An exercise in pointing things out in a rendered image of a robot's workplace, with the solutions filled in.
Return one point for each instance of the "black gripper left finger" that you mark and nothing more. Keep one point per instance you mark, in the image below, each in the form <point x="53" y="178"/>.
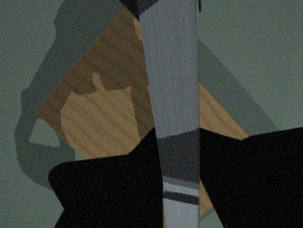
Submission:
<point x="137" y="174"/>

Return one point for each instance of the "wooden board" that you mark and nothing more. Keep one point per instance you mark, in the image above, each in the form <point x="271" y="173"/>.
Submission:
<point x="103" y="106"/>

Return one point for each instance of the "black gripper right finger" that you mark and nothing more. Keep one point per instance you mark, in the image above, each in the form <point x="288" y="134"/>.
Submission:
<point x="231" y="169"/>

